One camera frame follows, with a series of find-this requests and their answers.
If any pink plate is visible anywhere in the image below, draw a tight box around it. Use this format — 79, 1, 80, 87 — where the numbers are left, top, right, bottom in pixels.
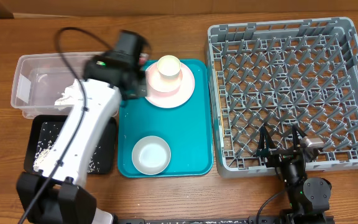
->
145, 63, 195, 108

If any white napkin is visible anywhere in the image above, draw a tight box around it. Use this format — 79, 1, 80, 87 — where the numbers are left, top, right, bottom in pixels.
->
54, 80, 83, 110

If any pink bowl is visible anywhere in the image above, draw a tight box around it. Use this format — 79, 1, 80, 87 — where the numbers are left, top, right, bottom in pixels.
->
146, 67, 183, 93

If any teal serving tray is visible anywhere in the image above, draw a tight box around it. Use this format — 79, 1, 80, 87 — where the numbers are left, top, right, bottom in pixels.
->
117, 59, 214, 178

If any grey dish rack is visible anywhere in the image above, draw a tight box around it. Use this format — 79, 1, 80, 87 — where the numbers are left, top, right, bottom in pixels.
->
206, 17, 358, 178

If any cream cup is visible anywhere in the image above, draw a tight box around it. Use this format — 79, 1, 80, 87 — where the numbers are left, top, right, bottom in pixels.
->
157, 55, 181, 79

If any pile of rice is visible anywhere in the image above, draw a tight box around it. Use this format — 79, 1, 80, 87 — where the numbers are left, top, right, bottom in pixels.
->
33, 121, 101, 174

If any clear plastic bin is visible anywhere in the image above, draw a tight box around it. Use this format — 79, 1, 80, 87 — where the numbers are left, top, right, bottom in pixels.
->
10, 51, 121, 119

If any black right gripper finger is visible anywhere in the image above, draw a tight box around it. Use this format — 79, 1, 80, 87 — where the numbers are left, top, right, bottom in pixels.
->
291, 124, 307, 152
256, 126, 277, 156

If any red snack wrapper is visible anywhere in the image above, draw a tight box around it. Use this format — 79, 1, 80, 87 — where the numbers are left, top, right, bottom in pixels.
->
139, 53, 149, 65

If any black tray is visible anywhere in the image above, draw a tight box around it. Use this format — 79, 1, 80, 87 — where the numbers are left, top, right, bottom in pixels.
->
24, 115, 117, 174

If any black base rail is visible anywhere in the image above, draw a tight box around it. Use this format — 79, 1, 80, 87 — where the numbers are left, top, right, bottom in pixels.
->
114, 216, 335, 224

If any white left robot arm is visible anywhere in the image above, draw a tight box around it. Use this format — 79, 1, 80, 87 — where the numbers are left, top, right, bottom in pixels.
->
16, 28, 150, 223

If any grey bowl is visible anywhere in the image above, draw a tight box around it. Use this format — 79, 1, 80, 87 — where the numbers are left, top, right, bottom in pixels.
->
132, 136, 171, 175

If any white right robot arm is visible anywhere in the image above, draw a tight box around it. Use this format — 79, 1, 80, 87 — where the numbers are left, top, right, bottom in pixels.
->
255, 124, 334, 223

